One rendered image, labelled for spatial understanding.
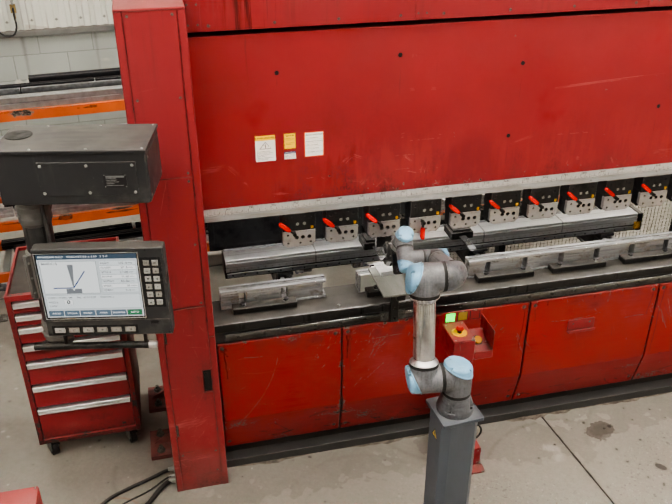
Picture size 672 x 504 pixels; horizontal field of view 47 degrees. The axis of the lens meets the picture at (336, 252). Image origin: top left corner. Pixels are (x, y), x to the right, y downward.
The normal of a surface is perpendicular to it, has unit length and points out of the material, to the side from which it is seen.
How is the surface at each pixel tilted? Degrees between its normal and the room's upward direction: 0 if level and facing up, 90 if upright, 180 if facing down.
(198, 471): 91
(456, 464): 90
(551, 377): 103
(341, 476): 0
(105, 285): 90
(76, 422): 90
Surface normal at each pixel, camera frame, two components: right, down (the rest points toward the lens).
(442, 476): -0.45, 0.43
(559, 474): 0.00, -0.88
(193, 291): 0.23, 0.47
